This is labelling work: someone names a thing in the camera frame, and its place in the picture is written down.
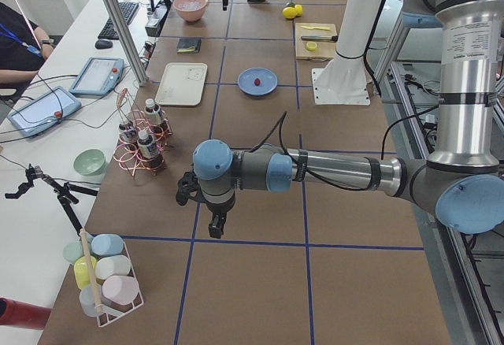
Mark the blue plate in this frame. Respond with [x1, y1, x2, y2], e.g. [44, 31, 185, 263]
[237, 68, 278, 97]

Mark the pink bowl of ice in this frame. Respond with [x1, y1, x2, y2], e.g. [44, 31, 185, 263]
[172, 0, 209, 22]

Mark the grey folded cloth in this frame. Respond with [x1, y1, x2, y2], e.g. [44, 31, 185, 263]
[176, 37, 202, 54]

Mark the large yellow lemon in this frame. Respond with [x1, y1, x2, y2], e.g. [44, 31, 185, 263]
[282, 6, 298, 20]

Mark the small yellow lemon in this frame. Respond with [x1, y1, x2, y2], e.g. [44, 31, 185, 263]
[290, 4, 303, 18]

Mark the black keyboard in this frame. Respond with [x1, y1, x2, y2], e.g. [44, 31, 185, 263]
[97, 1, 141, 41]

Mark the wooden cutting board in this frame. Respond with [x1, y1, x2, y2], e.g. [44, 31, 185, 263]
[295, 23, 338, 60]

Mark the cream bear tray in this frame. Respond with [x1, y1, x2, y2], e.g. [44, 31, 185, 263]
[154, 62, 208, 106]

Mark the half lemon slice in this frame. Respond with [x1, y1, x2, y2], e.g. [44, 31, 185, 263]
[306, 41, 318, 52]

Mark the tea bottle left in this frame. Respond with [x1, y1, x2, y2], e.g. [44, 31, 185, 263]
[138, 129, 164, 169]

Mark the tea bottle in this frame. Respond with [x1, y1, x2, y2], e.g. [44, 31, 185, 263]
[119, 120, 139, 150]
[145, 98, 168, 133]
[138, 129, 164, 169]

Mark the yellow plastic knife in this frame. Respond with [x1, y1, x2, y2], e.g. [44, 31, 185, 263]
[300, 25, 332, 31]

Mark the white cup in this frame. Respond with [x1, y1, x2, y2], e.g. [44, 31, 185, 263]
[95, 254, 132, 280]

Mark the pink cup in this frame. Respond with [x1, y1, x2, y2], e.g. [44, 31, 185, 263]
[102, 276, 139, 306]

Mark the tea bottle right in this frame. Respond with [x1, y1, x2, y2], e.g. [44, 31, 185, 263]
[145, 98, 168, 133]

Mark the tea bottle back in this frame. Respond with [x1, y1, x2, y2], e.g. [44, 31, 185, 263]
[119, 120, 139, 150]

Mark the black mouse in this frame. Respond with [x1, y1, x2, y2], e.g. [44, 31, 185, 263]
[94, 39, 113, 50]

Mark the green bowl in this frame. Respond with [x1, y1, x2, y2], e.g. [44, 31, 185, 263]
[73, 149, 106, 176]

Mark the yellow cup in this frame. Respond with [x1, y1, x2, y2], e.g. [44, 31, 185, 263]
[73, 256, 91, 290]

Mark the pale green cup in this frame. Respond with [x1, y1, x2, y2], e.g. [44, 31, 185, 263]
[62, 241, 84, 265]

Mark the blue tablet far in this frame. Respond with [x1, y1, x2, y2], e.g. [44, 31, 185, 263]
[69, 57, 124, 97]

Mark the blue tablet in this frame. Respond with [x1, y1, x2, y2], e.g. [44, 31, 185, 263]
[69, 57, 124, 97]
[7, 86, 81, 137]

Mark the pale blue cup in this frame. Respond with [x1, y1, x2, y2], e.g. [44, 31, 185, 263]
[79, 284, 111, 317]

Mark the black small tripod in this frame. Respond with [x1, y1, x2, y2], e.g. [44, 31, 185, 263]
[4, 165, 99, 238]

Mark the blue tablet near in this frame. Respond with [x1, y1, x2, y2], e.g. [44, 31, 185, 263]
[7, 86, 81, 137]

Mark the red cylinder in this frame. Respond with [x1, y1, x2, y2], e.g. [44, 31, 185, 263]
[1, 298, 52, 330]

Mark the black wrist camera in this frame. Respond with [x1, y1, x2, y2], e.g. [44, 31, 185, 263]
[176, 171, 205, 206]

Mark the copper wire bottle rack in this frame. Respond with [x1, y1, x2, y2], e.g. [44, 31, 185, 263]
[113, 88, 172, 176]

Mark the aluminium frame post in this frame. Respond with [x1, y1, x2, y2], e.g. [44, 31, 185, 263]
[103, 0, 148, 87]

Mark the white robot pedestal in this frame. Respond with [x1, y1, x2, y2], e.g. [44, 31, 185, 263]
[335, 0, 383, 61]

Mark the white wire cup rack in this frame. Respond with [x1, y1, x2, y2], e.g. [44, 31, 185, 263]
[73, 228, 144, 328]

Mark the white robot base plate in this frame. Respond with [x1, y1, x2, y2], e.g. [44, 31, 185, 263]
[311, 69, 370, 106]

